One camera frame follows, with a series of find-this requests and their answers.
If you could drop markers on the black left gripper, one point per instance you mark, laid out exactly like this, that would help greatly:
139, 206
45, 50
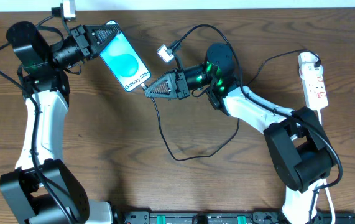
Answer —
81, 43

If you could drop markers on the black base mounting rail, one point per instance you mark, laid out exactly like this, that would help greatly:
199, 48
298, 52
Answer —
144, 217

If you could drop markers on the white power strip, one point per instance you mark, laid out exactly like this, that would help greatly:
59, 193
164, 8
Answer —
314, 89

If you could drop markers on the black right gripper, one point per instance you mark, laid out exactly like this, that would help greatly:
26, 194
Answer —
181, 84

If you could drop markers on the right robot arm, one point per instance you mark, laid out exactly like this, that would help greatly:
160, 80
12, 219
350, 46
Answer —
301, 153

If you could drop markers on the blue Galaxy smartphone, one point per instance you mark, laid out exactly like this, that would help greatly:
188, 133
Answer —
124, 62

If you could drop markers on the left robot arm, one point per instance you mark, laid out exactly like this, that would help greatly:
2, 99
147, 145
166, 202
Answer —
41, 189

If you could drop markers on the white USB charger adapter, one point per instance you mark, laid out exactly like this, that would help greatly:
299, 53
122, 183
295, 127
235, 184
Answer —
309, 71

